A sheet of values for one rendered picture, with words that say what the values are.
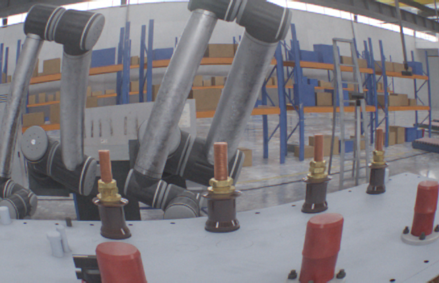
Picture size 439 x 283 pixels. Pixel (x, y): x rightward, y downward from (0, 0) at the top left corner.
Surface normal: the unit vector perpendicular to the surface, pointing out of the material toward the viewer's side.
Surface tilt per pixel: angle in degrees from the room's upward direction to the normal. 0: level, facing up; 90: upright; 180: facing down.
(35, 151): 66
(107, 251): 4
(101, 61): 90
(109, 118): 90
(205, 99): 90
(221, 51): 90
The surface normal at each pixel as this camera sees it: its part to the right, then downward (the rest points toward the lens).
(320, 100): 0.33, 0.10
